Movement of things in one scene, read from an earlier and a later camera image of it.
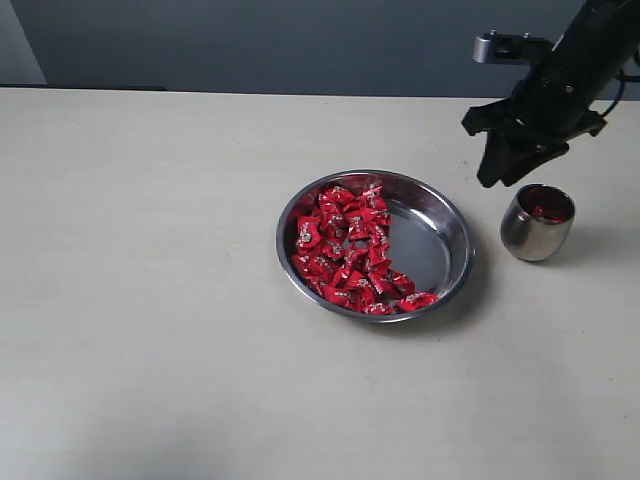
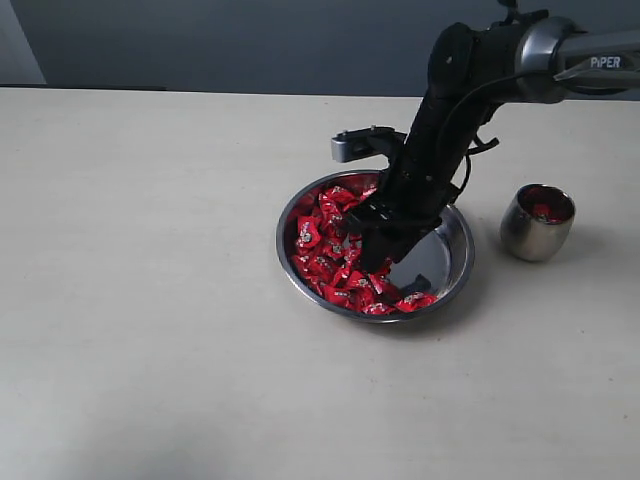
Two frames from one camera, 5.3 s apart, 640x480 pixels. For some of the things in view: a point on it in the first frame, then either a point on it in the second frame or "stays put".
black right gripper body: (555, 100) to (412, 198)
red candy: (399, 285) to (378, 281)
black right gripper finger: (497, 157) to (377, 248)
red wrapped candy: (417, 302) stays put
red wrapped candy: (308, 232) stays put
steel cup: (537, 221) stays put
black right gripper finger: (527, 160) to (406, 243)
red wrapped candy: (339, 200) stays put
